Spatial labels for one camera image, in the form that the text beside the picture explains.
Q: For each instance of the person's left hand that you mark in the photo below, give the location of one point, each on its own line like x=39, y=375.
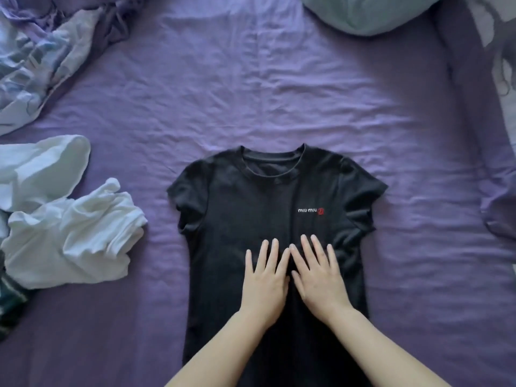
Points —
x=264, y=292

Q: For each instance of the person's right hand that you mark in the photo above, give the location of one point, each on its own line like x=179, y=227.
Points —
x=322, y=288

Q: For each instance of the person's left middle finger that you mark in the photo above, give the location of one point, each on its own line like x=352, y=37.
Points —
x=273, y=255

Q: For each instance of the person's right thumb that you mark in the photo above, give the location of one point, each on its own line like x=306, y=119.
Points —
x=298, y=284

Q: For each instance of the person's left little finger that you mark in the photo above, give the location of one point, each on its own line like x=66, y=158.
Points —
x=248, y=262

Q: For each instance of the person's left thumb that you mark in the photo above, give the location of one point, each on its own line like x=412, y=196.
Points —
x=287, y=284

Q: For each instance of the person's right little finger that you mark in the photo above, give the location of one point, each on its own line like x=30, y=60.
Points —
x=333, y=259

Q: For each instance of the person's right middle finger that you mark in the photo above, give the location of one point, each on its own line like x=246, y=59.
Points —
x=308, y=251

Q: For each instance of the black short-sleeved t-shirt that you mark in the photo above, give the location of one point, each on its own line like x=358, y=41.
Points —
x=238, y=209

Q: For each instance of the person's right forearm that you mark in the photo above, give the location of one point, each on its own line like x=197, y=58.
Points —
x=375, y=350

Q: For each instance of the person's left forearm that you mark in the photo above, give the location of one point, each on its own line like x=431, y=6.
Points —
x=225, y=350

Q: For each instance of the purple bed sheet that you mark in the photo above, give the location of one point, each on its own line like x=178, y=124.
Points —
x=250, y=84

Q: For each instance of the white crumpled garment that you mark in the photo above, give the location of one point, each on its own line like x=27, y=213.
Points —
x=76, y=241
x=44, y=169

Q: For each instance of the purple white patterned blanket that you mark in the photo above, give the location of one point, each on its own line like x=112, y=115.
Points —
x=490, y=128

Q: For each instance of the dark green striped garment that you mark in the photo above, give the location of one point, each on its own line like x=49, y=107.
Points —
x=12, y=302

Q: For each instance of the light green pillow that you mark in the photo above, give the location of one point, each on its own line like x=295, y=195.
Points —
x=363, y=12

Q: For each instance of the blue white patterned duvet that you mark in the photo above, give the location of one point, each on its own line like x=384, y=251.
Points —
x=36, y=56

